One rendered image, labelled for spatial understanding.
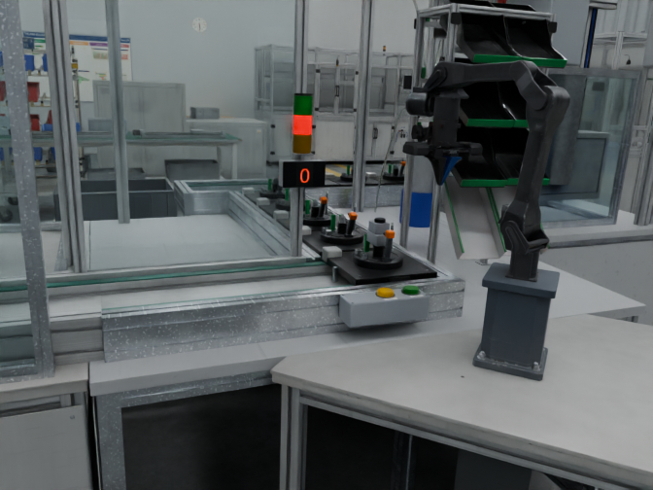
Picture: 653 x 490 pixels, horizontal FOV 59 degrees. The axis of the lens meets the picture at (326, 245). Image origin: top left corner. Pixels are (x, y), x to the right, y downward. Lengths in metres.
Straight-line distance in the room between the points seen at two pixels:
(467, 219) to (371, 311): 0.50
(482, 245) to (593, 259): 1.20
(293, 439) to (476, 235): 0.78
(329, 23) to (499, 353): 11.64
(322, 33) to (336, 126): 2.53
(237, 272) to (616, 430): 0.96
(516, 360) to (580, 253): 1.50
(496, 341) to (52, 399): 0.92
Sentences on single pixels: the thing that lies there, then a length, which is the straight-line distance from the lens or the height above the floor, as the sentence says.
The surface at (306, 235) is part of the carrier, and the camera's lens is 1.85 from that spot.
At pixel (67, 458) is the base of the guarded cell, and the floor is 0.69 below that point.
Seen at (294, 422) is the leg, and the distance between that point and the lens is 1.29.
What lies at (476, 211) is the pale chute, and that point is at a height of 1.10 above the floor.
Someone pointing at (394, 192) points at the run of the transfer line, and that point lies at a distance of 2.94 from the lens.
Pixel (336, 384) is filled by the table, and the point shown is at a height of 0.86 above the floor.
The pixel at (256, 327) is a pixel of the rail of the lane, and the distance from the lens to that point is 1.34.
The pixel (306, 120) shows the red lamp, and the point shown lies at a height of 1.35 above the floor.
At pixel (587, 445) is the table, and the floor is 0.86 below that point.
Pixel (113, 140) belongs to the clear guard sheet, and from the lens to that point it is 1.52.
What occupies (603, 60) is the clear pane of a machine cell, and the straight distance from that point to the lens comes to 6.94.
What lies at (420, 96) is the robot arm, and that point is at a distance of 1.41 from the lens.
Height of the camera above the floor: 1.44
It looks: 16 degrees down
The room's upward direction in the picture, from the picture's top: 2 degrees clockwise
